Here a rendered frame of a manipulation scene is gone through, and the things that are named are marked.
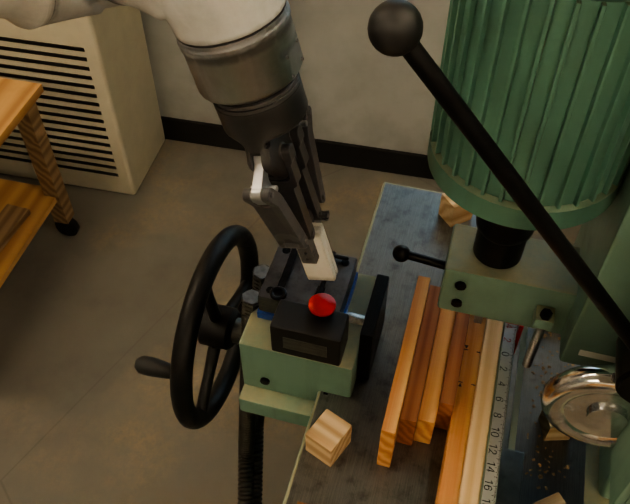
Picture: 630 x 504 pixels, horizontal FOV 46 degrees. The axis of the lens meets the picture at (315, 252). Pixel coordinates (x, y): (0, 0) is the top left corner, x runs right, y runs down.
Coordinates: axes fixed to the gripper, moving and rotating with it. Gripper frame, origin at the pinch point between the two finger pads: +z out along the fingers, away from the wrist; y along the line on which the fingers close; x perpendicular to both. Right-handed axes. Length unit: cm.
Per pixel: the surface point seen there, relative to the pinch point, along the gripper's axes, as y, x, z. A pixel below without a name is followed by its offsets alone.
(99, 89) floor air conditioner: 100, 105, 43
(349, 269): 7.4, 0.7, 10.7
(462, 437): -6.9, -13.4, 20.8
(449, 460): -9.9, -12.5, 20.5
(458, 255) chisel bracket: 6.7, -12.5, 7.0
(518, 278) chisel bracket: 5.3, -18.7, 8.7
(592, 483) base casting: -0.9, -26.2, 38.7
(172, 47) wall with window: 130, 98, 49
